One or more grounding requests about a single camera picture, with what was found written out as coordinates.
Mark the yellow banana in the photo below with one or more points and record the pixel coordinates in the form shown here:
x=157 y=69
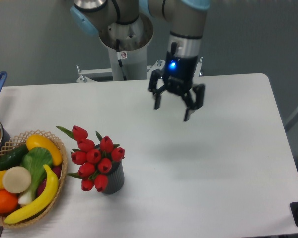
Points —
x=40 y=203

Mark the green bok choy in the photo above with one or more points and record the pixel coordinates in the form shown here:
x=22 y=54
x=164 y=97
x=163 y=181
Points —
x=33 y=161

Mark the white metal base frame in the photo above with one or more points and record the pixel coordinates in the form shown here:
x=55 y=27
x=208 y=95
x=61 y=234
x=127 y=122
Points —
x=96 y=75

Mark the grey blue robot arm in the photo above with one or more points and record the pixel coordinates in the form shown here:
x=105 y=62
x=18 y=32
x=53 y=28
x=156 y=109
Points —
x=186 y=19

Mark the yellow squash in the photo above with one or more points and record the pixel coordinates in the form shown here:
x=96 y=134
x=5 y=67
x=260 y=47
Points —
x=37 y=140

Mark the woven wicker basket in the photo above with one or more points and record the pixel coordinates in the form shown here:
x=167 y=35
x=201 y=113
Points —
x=20 y=140

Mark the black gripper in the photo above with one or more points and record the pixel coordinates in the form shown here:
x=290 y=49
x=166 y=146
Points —
x=177 y=78

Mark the orange fruit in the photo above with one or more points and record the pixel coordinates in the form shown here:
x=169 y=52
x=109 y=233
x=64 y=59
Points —
x=8 y=202

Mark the purple red vegetable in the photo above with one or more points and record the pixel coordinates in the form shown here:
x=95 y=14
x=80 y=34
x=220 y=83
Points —
x=57 y=170

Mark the green cucumber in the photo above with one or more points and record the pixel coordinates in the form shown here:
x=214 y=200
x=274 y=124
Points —
x=13 y=157

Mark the beige round disc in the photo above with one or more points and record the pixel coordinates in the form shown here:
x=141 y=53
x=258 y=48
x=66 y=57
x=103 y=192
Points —
x=16 y=179

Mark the dark grey ribbed vase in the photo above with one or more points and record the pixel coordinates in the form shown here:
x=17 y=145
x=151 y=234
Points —
x=109 y=173

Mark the red tulip bouquet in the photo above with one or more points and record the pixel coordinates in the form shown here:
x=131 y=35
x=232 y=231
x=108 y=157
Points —
x=87 y=155

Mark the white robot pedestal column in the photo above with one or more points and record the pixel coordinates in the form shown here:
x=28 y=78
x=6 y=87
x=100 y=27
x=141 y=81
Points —
x=127 y=48

